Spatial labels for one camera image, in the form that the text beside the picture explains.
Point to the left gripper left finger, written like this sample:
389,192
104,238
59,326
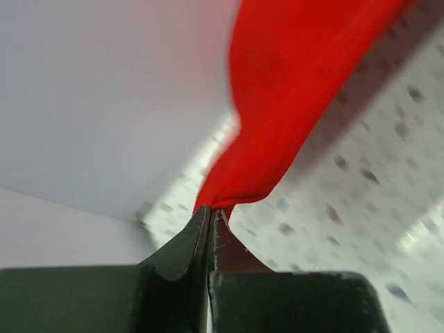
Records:
166,292

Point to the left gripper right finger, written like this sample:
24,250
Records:
247,296

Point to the red t shirt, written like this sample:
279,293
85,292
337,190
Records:
286,62

